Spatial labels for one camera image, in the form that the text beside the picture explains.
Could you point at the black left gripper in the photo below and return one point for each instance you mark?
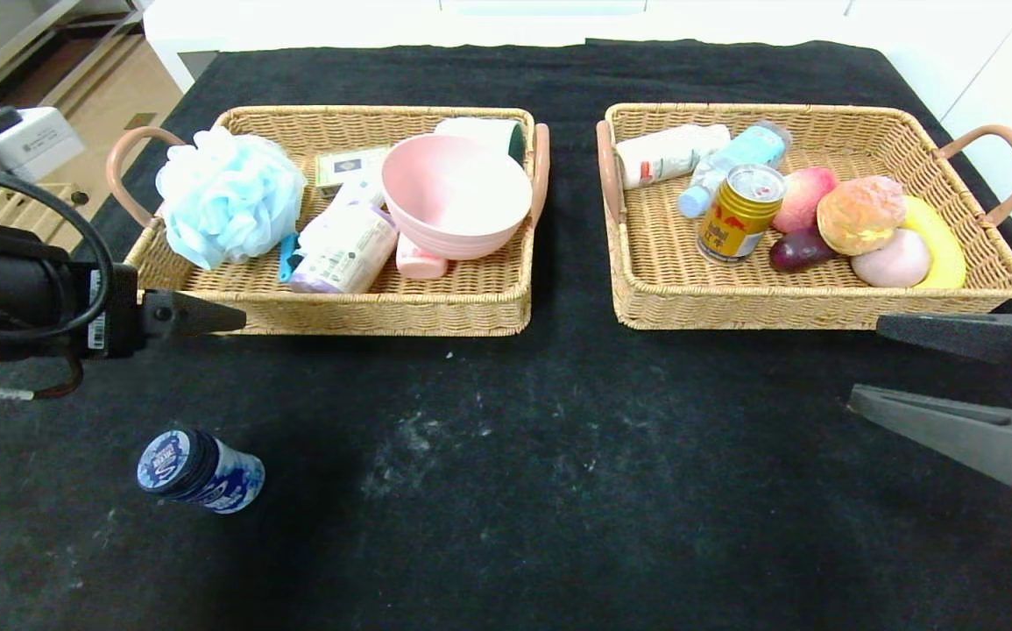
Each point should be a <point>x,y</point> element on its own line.
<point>111,310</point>

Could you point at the light blue bath loofah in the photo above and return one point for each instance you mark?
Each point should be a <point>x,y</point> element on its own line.
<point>225,202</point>

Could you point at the white canister purple top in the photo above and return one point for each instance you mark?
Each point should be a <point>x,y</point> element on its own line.
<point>343,254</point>

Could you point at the orange bread bun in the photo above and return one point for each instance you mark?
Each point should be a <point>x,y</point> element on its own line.
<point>860,215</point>

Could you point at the yellow drink can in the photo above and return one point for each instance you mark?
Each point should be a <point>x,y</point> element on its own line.
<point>738,223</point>

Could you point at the pink bowl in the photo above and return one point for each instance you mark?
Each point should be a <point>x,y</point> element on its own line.
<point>457,202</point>

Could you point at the yellow banana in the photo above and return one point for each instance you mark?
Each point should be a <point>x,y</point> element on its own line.
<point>944,250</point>

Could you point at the pale pink round fruit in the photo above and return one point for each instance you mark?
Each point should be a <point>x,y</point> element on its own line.
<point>895,263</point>

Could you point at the wooden rack with wheels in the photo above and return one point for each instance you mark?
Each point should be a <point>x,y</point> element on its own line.
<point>78,198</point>

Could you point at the white bottle black cap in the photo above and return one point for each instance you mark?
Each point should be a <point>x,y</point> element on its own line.
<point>357,193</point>

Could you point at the small green gold card box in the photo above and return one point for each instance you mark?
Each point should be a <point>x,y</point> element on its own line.
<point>348,165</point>

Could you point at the purple eggplant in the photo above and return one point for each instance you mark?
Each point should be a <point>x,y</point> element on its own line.
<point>795,252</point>

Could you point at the small pink bottle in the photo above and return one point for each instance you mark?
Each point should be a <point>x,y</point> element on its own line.
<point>418,263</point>

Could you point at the red peach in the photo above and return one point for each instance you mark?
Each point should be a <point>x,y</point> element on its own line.
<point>799,206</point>

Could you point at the white furniture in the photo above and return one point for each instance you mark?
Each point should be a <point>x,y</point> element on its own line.
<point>194,26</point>

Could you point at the white cabinet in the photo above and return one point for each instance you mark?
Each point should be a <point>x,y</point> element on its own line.
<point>1005,79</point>

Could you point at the clear water bottle blue label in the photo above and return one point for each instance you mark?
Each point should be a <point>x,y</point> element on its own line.
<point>716,180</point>

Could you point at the teal mug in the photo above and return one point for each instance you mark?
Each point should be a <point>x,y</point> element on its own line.
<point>488,131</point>

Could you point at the white milk bottle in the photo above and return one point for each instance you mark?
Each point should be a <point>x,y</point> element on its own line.
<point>663,156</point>

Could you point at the black table cloth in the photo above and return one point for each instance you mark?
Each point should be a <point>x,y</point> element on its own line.
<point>558,79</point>

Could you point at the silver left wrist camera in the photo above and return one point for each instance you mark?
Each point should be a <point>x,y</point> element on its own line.
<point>32,140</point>

